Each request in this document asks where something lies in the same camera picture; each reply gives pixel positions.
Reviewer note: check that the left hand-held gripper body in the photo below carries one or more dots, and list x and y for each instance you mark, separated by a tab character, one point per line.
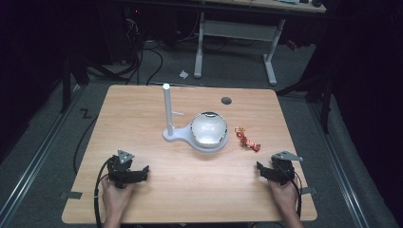
121	173

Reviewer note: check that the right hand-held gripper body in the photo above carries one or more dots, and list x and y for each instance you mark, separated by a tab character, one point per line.
283	169

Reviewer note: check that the person's left hand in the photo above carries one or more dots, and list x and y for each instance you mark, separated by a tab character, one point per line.
115	199

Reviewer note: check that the person's right hand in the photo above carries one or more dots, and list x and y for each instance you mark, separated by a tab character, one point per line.
285	198

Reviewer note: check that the red and gold wrapped candy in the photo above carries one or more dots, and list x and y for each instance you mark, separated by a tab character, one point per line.
247	142

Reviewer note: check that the grey tape strip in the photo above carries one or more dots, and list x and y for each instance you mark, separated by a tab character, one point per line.
309	190
75	195

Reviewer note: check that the white stand with pole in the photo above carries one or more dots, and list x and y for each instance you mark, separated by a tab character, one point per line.
177	134

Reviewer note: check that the silver metal bowl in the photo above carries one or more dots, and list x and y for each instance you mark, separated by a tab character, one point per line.
209	129

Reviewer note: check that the dark metal stand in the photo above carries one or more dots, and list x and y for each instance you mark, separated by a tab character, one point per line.
325	107
66	88

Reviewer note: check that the round black table grommet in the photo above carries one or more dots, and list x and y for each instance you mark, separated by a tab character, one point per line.
226	101

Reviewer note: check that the crumpled white paper scrap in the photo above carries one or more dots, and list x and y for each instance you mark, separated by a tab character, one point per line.
183	74

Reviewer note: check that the small red object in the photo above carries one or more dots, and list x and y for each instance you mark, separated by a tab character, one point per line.
292	45

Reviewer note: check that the dark computer tower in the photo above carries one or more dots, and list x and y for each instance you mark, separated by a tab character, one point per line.
131	34

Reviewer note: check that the white-legged background desk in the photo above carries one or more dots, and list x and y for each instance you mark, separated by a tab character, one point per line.
236	31

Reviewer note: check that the metal floor rail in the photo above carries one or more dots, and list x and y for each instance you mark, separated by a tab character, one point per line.
339	164
38	155

